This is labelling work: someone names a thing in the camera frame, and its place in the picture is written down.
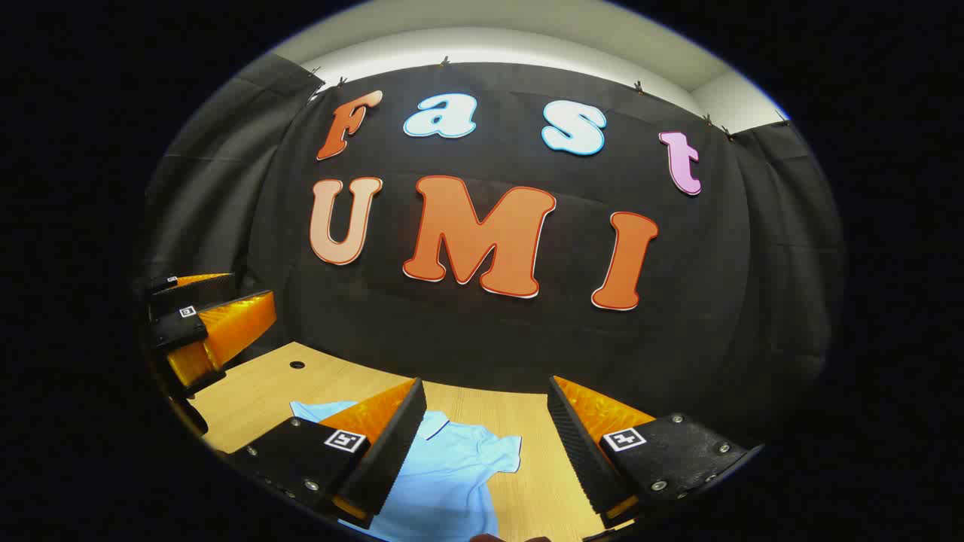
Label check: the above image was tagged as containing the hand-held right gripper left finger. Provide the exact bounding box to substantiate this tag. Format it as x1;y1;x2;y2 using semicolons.
226;376;428;530

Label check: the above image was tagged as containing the light blue T-shirt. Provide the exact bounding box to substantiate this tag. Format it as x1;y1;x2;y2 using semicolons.
290;399;523;542

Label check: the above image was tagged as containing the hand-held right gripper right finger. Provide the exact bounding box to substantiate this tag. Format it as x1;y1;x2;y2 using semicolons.
547;375;754;531

